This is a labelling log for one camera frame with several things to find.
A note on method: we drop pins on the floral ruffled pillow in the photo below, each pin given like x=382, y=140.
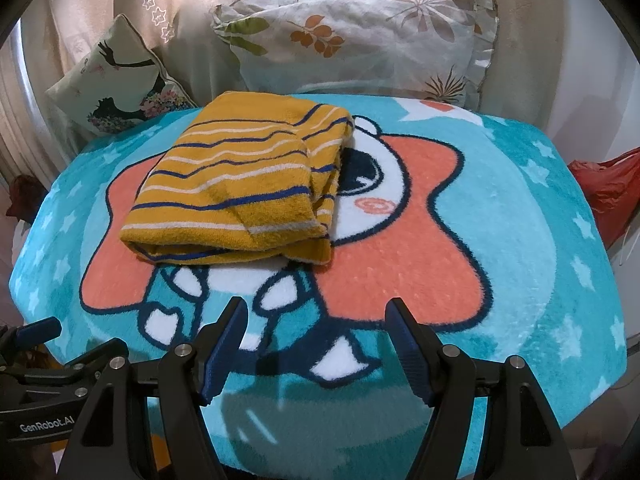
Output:
x=360, y=45

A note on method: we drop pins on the red plastic bag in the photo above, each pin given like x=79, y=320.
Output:
x=607, y=185

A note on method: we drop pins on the bird print cushion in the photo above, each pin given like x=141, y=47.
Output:
x=120, y=80

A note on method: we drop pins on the blue cartoon printed blanket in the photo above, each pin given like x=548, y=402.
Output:
x=500, y=260

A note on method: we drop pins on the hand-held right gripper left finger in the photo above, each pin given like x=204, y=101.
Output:
x=220, y=360

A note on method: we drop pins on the yellow striped knit garment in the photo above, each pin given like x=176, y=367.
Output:
x=225, y=180

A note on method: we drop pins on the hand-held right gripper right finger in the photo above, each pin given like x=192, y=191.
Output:
x=415, y=360

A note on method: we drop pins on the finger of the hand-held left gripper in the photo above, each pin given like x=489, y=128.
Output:
x=37, y=331
x=100, y=352

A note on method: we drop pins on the dark red cloth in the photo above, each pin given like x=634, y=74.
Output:
x=24, y=194

